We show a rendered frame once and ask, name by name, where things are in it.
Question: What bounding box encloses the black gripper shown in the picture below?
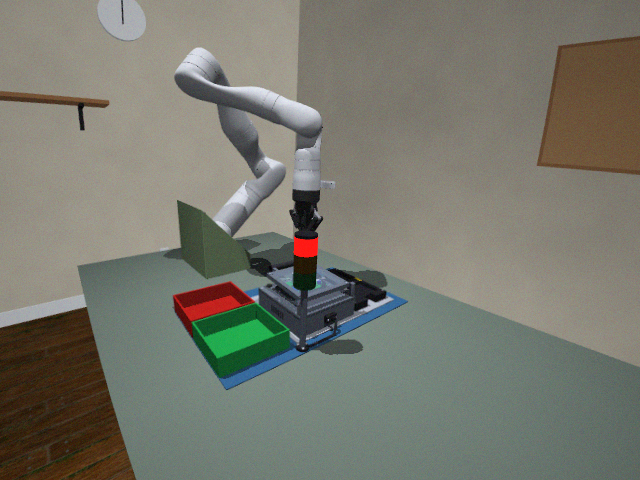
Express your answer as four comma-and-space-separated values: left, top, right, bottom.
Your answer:
289, 189, 323, 231

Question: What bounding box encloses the red bin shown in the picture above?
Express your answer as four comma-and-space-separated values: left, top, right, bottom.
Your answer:
173, 281, 255, 338

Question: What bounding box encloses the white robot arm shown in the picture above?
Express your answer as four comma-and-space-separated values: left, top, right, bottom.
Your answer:
174, 48, 336, 237

